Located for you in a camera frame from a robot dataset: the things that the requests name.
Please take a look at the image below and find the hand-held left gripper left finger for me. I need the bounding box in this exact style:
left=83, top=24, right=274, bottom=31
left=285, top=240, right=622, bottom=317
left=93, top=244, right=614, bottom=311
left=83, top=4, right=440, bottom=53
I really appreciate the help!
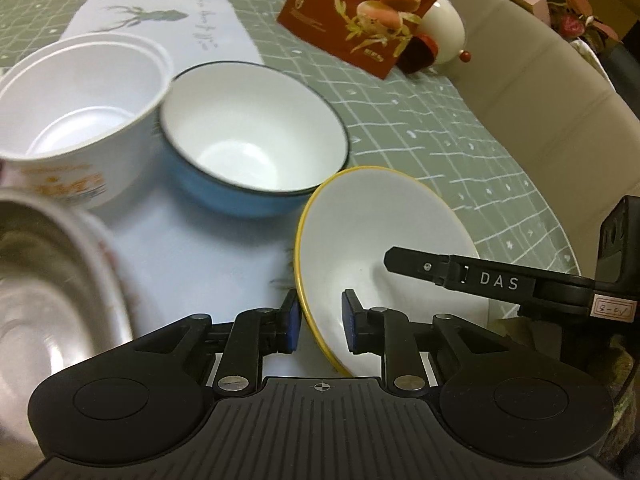
left=132, top=290, right=303, bottom=397

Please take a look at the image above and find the red snack bag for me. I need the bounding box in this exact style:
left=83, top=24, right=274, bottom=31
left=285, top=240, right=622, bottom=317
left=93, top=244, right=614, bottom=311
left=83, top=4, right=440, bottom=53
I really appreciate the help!
left=276, top=0, right=469, bottom=80

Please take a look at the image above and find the dark red small object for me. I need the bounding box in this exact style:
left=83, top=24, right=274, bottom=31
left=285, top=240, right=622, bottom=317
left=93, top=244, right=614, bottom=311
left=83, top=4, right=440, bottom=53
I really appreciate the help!
left=397, top=33, right=440, bottom=75

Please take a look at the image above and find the green checked tablecloth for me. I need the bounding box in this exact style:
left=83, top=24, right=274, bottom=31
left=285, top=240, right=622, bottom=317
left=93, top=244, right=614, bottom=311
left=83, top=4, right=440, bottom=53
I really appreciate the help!
left=0, top=0, right=601, bottom=356

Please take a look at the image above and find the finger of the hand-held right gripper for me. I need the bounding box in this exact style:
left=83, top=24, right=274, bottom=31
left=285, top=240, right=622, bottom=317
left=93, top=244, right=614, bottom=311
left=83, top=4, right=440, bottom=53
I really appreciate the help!
left=383, top=246, right=596, bottom=319

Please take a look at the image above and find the beige chair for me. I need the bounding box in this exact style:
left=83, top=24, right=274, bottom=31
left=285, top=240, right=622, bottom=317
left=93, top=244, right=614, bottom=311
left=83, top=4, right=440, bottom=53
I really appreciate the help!
left=442, top=0, right=640, bottom=286

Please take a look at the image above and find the white round ornament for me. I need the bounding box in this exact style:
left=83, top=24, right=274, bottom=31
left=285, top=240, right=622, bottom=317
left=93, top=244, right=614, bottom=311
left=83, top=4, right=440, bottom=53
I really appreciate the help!
left=417, top=0, right=472, bottom=66

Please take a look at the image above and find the flower bouquet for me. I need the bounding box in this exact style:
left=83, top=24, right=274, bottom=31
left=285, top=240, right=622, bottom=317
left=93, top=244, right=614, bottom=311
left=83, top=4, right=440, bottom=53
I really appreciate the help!
left=520, top=0, right=628, bottom=48

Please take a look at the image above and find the white deer-print table runner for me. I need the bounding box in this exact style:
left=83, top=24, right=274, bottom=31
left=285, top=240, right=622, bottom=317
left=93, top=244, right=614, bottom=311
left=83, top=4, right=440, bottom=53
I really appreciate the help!
left=60, top=0, right=302, bottom=352

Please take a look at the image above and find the stainless steel bowl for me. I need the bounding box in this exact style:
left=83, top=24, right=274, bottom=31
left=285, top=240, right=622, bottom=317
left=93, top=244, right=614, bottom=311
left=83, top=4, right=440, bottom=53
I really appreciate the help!
left=0, top=187, right=135, bottom=466

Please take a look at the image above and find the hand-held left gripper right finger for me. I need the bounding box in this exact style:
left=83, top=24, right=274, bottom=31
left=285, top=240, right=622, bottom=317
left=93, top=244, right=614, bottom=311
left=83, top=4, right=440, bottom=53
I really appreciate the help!
left=341, top=288, right=507, bottom=395

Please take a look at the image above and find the blue enamel bowl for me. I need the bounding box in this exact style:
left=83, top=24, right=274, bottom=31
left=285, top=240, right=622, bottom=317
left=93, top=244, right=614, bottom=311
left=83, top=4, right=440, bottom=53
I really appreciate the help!
left=159, top=61, right=351, bottom=219

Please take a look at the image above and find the yellow-rimmed white bowl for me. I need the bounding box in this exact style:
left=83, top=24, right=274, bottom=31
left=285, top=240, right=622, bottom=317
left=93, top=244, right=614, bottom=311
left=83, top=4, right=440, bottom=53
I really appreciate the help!
left=294, top=165, right=494, bottom=379

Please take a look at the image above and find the white plastic bowl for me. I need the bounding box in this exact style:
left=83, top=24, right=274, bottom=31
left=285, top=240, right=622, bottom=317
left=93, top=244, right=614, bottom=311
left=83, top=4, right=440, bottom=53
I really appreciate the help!
left=0, top=32, right=175, bottom=211

